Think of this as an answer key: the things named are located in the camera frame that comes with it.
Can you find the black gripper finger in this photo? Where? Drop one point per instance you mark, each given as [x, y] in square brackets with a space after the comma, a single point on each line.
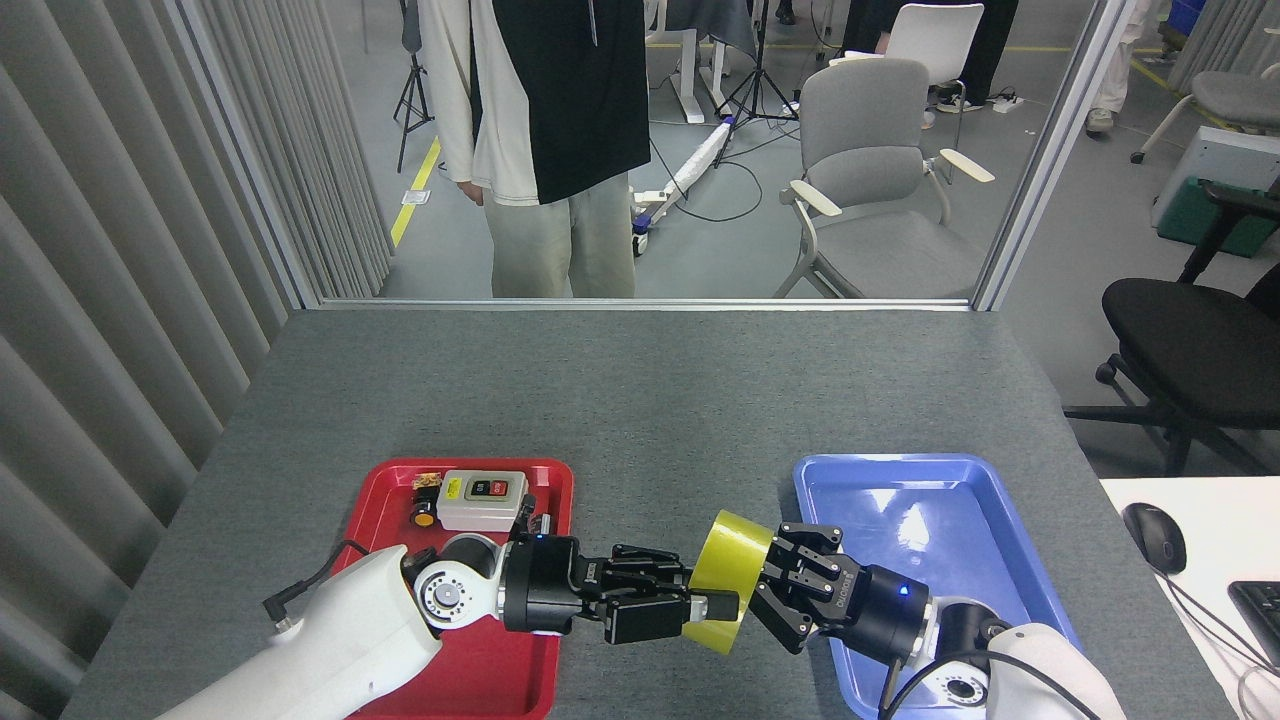
[795, 618]
[650, 618]
[650, 570]
[808, 558]

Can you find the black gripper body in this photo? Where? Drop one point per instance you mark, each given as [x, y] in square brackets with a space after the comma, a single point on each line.
[885, 615]
[545, 585]

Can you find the yellow tape roll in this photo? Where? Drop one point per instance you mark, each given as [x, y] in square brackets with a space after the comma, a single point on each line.
[730, 550]

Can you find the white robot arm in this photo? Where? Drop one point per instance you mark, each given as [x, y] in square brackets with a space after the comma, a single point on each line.
[1040, 680]
[340, 640]

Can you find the person's right hand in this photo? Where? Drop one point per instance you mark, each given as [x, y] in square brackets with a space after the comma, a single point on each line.
[472, 193]

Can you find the small black cylindrical component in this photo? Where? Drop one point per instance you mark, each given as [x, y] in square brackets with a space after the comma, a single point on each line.
[545, 524]

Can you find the blue plastic tray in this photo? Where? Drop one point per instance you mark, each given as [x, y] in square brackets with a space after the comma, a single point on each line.
[900, 500]

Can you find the red plastic tray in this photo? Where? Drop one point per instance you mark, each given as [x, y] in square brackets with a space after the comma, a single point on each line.
[490, 680]

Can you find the black yellow push button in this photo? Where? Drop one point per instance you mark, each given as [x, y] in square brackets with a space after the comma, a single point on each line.
[424, 515]

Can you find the silver aluminium crossbar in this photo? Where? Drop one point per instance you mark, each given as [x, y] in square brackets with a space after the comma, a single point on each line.
[720, 304]

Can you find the black computer mouse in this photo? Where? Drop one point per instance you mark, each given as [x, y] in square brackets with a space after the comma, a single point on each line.
[1155, 535]

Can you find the white desk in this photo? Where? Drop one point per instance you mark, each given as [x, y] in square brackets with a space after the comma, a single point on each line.
[1220, 520]

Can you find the black keyboard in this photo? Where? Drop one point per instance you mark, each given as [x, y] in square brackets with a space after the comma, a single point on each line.
[1262, 620]

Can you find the white stand on wheels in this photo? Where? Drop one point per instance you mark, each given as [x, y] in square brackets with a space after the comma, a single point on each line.
[690, 165]

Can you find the black office chair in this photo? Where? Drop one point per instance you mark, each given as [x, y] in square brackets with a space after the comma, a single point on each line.
[1190, 340]

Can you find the grey chair cream armrests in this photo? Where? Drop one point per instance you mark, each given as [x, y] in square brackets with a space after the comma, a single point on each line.
[870, 120]

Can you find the person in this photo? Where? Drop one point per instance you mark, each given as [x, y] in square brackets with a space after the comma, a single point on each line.
[865, 25]
[990, 40]
[1100, 121]
[590, 80]

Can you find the white power strip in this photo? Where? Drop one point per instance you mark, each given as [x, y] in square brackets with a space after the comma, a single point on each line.
[1008, 102]

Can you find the green box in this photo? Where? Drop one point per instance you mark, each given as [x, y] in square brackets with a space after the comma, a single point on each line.
[1190, 220]

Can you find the black tripod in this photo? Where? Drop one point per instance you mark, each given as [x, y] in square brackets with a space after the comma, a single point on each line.
[757, 60]
[411, 30]

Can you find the white chair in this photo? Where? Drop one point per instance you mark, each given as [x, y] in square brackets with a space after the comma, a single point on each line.
[935, 35]

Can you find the background table dark cloth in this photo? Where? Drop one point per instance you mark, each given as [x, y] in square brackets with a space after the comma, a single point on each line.
[710, 20]

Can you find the grey pleated curtain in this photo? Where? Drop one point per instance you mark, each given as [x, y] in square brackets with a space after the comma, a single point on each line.
[1230, 40]
[100, 250]

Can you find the grey office chair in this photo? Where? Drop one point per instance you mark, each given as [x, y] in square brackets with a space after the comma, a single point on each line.
[1240, 98]

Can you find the white push button switch box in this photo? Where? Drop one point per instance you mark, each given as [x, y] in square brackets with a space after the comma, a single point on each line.
[480, 512]

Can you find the silver aluminium post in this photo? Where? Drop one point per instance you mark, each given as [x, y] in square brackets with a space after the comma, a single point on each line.
[1050, 150]

